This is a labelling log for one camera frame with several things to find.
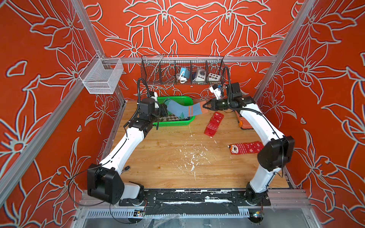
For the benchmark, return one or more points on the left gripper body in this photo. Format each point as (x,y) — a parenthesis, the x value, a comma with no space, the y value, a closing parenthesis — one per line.
(159,112)

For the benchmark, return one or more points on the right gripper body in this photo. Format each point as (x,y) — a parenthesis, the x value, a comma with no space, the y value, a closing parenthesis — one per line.
(220,104)

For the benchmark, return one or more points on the brown argyle sock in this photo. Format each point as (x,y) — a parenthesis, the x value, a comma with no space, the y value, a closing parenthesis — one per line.
(168,118)

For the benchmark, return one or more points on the green plastic basket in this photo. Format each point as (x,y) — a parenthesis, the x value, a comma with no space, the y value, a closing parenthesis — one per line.
(183,100)

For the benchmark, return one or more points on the red snowflake christmas sock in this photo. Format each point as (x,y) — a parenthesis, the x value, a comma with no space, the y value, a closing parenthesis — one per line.
(213,125)

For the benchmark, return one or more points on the red penguin christmas sock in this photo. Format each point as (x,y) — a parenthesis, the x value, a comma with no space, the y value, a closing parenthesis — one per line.
(245,148)

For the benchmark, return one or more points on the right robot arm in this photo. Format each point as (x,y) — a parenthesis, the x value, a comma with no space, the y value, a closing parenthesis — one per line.
(277,148)

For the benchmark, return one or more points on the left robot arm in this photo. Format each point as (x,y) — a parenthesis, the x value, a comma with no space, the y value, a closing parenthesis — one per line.
(103,180)

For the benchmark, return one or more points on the orange tool case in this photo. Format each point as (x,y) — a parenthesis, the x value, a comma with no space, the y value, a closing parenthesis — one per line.
(242,122)

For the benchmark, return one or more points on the white dotted box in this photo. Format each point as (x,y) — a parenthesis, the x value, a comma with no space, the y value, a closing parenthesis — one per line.
(214,77)

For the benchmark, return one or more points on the white power adapter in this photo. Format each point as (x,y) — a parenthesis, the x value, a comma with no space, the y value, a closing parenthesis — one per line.
(199,75)

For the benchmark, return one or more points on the blue white small box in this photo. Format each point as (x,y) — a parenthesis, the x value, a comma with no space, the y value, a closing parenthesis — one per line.
(184,74)

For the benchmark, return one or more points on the black wire wall basket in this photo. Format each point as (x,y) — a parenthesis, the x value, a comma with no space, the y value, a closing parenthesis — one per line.
(172,69)

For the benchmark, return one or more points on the clear acrylic wall bin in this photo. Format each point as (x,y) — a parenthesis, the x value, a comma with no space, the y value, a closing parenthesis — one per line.
(101,81)

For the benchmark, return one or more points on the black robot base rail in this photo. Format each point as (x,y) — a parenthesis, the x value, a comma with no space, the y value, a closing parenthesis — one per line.
(195,202)

